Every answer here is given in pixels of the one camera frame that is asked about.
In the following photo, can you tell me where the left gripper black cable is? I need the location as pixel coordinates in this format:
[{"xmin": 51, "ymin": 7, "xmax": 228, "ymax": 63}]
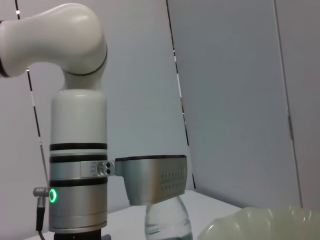
[{"xmin": 33, "ymin": 186, "xmax": 51, "ymax": 240}]

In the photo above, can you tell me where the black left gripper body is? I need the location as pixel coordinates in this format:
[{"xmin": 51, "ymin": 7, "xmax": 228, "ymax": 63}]
[{"xmin": 53, "ymin": 228, "xmax": 103, "ymax": 240}]

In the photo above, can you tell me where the clear bottle with green label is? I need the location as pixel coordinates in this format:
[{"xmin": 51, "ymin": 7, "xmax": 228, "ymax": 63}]
[{"xmin": 144, "ymin": 196, "xmax": 194, "ymax": 240}]

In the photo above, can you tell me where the green glass fruit plate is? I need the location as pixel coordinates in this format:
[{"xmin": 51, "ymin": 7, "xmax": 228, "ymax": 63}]
[{"xmin": 197, "ymin": 204, "xmax": 320, "ymax": 240}]

